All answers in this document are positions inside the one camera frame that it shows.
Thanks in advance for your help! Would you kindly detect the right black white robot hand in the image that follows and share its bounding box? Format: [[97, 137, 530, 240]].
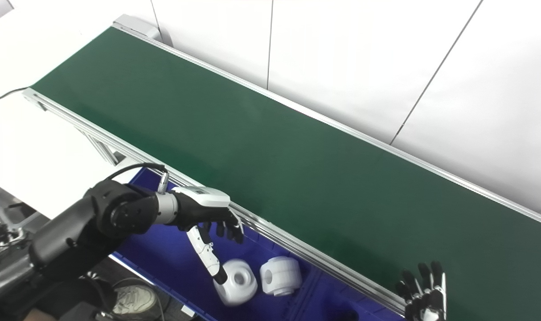
[[395, 260, 447, 321]]

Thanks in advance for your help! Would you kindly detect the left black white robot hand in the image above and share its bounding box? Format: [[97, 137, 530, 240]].
[[172, 186, 245, 285]]

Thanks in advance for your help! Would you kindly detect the white round plastic part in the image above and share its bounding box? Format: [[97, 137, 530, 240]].
[[260, 256, 303, 296], [213, 258, 258, 307]]

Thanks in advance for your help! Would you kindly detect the blue plastic bin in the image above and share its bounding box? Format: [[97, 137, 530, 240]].
[[111, 167, 321, 321], [293, 267, 407, 321]]

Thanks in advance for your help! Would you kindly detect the black plastic part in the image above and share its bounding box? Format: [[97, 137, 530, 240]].
[[328, 309, 359, 321]]

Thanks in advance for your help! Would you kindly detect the green conveyor belt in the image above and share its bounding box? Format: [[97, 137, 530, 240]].
[[31, 26, 541, 321], [23, 24, 541, 321]]

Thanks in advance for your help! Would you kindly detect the grey conveyor end housing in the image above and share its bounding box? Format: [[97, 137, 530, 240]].
[[112, 14, 173, 46]]

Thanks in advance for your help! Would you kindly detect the white sneaker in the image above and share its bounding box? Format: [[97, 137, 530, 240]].
[[112, 285, 158, 315]]

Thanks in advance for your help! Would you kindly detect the clear plastic container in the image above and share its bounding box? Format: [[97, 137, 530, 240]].
[[0, 185, 45, 233]]

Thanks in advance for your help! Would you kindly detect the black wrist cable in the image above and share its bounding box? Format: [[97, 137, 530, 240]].
[[104, 162, 170, 195]]

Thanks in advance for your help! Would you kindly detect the black floor cable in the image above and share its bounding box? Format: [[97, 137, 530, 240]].
[[0, 86, 31, 103]]

